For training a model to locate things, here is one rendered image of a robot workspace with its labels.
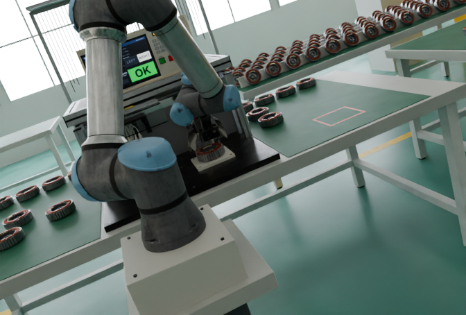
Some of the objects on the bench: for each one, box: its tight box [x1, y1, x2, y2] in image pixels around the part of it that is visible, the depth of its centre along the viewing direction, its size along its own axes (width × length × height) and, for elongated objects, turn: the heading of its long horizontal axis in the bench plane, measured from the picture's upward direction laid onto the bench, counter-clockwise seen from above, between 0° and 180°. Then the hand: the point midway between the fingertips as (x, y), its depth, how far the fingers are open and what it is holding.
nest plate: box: [191, 146, 236, 171], centre depth 168 cm, size 15×15×1 cm
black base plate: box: [104, 131, 281, 233], centre depth 168 cm, size 47×64×2 cm
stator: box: [0, 227, 25, 251], centre depth 159 cm, size 11×11×4 cm
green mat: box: [245, 79, 431, 158], centre depth 200 cm, size 94×61×1 cm, turn 62°
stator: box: [196, 143, 225, 162], centre depth 168 cm, size 11×11×4 cm
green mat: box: [0, 178, 102, 281], centre depth 176 cm, size 94×61×1 cm, turn 62°
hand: (208, 143), depth 164 cm, fingers open, 14 cm apart
